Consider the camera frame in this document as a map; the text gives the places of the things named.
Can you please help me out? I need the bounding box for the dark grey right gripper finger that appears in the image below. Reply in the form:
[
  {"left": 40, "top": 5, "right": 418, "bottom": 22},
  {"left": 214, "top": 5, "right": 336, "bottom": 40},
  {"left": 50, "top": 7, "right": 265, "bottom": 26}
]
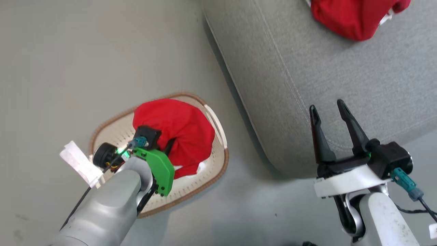
[
  {"left": 337, "top": 99, "right": 371, "bottom": 157},
  {"left": 309, "top": 105, "right": 337, "bottom": 164}
]

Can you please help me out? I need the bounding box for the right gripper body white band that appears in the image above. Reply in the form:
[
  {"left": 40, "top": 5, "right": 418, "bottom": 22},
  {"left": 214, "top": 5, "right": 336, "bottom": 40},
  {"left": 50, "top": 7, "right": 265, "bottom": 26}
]
[{"left": 313, "top": 153, "right": 390, "bottom": 244}]

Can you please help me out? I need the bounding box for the red garment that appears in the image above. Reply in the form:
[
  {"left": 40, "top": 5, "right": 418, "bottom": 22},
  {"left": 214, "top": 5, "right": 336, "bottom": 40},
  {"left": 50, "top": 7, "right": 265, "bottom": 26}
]
[
  {"left": 310, "top": 0, "right": 412, "bottom": 42},
  {"left": 132, "top": 98, "right": 216, "bottom": 180}
]

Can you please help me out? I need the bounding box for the teal right cable connector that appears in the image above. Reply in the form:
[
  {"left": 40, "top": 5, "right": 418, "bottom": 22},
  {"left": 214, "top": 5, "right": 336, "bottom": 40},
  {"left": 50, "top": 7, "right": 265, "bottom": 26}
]
[{"left": 390, "top": 168, "right": 424, "bottom": 202}]

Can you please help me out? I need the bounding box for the white laundry basket brown rim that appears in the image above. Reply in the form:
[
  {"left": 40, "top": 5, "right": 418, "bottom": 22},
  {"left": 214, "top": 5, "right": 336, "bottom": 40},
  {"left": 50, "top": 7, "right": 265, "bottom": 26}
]
[{"left": 89, "top": 92, "right": 229, "bottom": 219}]

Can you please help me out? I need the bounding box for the teal cable connector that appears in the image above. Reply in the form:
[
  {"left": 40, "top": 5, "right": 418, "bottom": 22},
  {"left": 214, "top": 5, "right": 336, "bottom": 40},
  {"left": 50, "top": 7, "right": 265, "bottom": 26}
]
[
  {"left": 131, "top": 136, "right": 148, "bottom": 149},
  {"left": 390, "top": 168, "right": 424, "bottom": 202}
]

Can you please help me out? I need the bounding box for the teal left cable connector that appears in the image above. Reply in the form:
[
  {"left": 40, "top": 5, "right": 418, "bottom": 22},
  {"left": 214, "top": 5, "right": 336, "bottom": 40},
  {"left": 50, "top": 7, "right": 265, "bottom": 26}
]
[{"left": 131, "top": 136, "right": 148, "bottom": 149}]

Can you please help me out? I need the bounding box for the grey fabric sofa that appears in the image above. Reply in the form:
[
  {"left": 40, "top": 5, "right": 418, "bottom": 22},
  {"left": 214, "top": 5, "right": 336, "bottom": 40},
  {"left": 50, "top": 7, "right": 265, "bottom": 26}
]
[{"left": 202, "top": 0, "right": 437, "bottom": 179}]

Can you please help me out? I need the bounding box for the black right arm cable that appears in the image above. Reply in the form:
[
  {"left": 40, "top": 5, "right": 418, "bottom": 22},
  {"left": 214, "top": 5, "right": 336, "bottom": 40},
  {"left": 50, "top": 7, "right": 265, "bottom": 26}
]
[{"left": 394, "top": 196, "right": 437, "bottom": 223}]

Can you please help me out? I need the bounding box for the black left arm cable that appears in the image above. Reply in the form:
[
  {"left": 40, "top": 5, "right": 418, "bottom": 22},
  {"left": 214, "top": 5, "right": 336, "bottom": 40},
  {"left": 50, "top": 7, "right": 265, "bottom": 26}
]
[{"left": 61, "top": 145, "right": 133, "bottom": 230}]

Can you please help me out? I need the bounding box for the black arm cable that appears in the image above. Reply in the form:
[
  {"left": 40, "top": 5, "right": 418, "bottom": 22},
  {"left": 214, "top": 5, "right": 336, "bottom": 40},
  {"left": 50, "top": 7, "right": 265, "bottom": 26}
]
[
  {"left": 394, "top": 196, "right": 437, "bottom": 223},
  {"left": 61, "top": 145, "right": 133, "bottom": 230}
]

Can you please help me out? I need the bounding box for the large white paper cable tag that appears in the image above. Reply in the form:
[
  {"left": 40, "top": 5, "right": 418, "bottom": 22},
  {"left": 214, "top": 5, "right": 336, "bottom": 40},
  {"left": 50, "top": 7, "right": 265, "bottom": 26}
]
[{"left": 59, "top": 140, "right": 104, "bottom": 188}]

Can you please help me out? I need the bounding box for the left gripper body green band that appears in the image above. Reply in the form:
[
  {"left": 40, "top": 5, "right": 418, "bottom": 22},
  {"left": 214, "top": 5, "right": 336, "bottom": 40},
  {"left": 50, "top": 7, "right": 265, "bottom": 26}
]
[{"left": 93, "top": 143, "right": 175, "bottom": 197}]

